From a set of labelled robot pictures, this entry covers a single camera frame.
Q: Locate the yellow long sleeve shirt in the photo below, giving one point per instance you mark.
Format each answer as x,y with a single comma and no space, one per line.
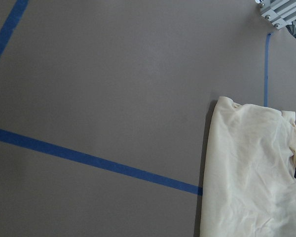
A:
249,188

